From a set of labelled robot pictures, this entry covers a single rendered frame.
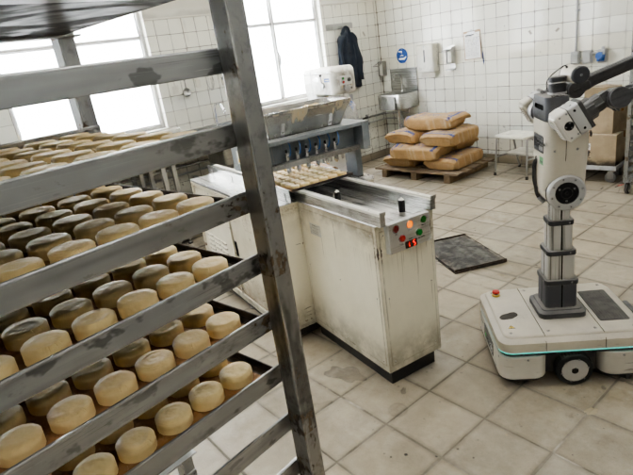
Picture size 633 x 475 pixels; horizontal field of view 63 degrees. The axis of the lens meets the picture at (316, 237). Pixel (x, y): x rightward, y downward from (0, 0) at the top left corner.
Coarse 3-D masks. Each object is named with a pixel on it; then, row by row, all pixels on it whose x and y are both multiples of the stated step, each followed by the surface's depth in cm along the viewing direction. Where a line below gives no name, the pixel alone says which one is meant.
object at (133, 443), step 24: (192, 384) 77; (216, 384) 76; (240, 384) 77; (168, 408) 72; (192, 408) 74; (120, 432) 69; (144, 432) 68; (168, 432) 69; (96, 456) 65; (120, 456) 65; (144, 456) 65
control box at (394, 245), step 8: (408, 216) 231; (416, 216) 230; (392, 224) 224; (400, 224) 226; (416, 224) 231; (424, 224) 234; (384, 232) 226; (392, 232) 225; (400, 232) 227; (408, 232) 230; (424, 232) 235; (392, 240) 226; (408, 240) 231; (416, 240) 233; (424, 240) 236; (392, 248) 227; (400, 248) 229
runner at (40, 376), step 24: (240, 264) 69; (192, 288) 64; (216, 288) 67; (144, 312) 59; (168, 312) 62; (96, 336) 55; (120, 336) 57; (48, 360) 52; (72, 360) 54; (96, 360) 56; (0, 384) 49; (24, 384) 51; (48, 384) 52; (0, 408) 49
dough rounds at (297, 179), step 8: (296, 168) 322; (304, 168) 318; (312, 168) 317; (320, 168) 311; (328, 168) 308; (280, 176) 305; (288, 176) 302; (296, 176) 299; (304, 176) 296; (312, 176) 295; (320, 176) 291; (328, 176) 294; (336, 176) 290; (280, 184) 292; (288, 184) 284; (296, 184) 286; (304, 184) 280
